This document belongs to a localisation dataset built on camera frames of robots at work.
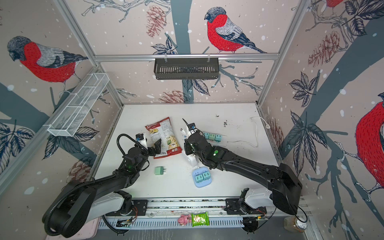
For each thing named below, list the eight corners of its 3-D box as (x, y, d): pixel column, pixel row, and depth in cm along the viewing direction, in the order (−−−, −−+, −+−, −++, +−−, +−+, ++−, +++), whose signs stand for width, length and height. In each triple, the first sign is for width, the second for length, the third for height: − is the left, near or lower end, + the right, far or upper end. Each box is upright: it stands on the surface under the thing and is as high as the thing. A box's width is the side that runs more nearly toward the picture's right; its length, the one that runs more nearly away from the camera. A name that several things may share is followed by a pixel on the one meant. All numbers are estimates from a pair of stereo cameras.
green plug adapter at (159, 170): (155, 174, 87) (154, 172, 84) (156, 168, 89) (155, 166, 87) (165, 174, 87) (164, 172, 84) (166, 168, 89) (165, 166, 87)
